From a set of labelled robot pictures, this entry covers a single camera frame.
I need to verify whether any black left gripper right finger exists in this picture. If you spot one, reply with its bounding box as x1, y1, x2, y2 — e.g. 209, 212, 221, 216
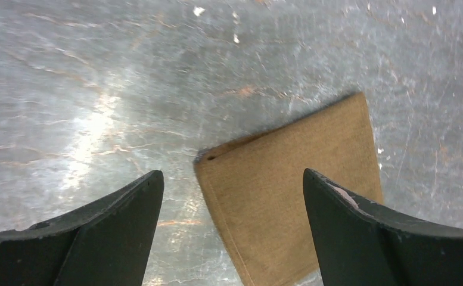
303, 169, 463, 285

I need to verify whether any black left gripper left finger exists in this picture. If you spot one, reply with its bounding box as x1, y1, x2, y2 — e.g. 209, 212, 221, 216
0, 170, 164, 285

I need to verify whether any brown cloth napkin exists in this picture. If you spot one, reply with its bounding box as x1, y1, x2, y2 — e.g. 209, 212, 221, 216
194, 92, 383, 285

